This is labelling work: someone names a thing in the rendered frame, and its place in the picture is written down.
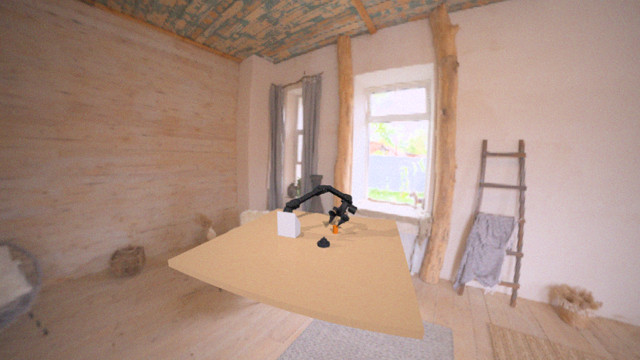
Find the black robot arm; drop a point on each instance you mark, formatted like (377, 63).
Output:
(345, 199)

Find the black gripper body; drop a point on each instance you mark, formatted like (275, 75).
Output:
(340, 215)

